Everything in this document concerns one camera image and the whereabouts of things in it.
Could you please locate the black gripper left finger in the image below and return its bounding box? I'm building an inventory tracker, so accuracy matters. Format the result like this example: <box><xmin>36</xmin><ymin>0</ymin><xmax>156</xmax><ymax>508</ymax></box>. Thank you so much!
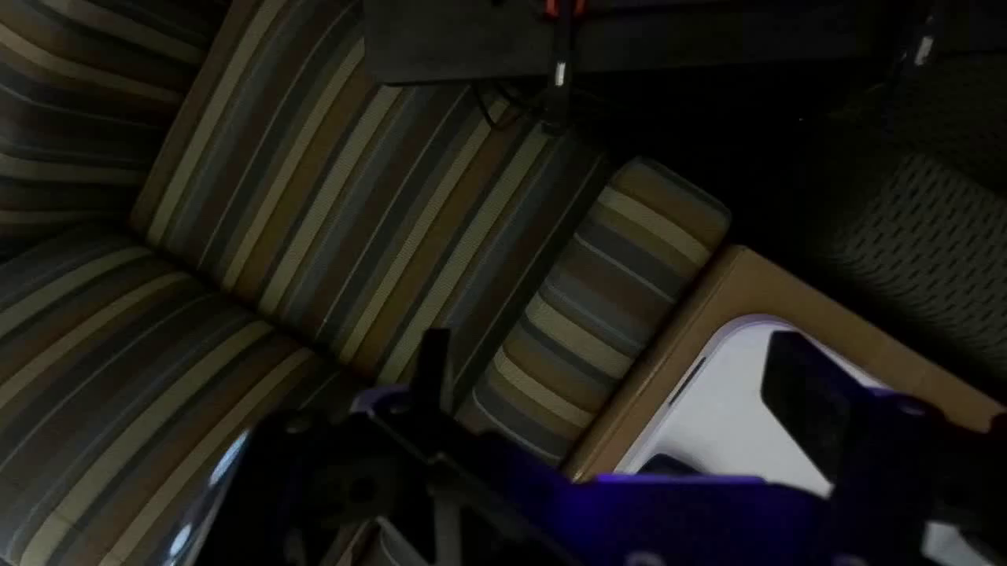
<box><xmin>411</xmin><ymin>328</ymin><xmax>461</xmax><ymax>465</ymax></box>

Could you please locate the striped fabric couch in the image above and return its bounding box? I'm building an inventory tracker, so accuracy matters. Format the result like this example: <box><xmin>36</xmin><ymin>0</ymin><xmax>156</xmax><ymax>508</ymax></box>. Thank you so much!
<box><xmin>0</xmin><ymin>0</ymin><xmax>738</xmax><ymax>566</ymax></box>

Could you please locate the white plastic board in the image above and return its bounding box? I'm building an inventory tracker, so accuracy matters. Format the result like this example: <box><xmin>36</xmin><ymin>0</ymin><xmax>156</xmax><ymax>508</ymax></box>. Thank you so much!
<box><xmin>611</xmin><ymin>310</ymin><xmax>1007</xmax><ymax>566</ymax></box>

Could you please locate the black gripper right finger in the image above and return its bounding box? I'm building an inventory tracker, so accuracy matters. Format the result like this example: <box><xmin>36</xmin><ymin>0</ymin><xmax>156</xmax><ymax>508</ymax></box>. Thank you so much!
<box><xmin>760</xmin><ymin>328</ymin><xmax>907</xmax><ymax>494</ymax></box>

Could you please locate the dark grey dotted couch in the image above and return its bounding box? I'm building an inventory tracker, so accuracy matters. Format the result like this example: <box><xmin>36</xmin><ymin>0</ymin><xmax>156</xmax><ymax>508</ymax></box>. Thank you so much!
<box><xmin>811</xmin><ymin>88</ymin><xmax>1007</xmax><ymax>397</ymax></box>

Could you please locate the light wooden table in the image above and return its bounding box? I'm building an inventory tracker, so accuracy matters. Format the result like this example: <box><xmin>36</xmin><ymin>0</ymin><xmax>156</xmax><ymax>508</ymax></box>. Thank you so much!
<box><xmin>561</xmin><ymin>241</ymin><xmax>1007</xmax><ymax>484</ymax></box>

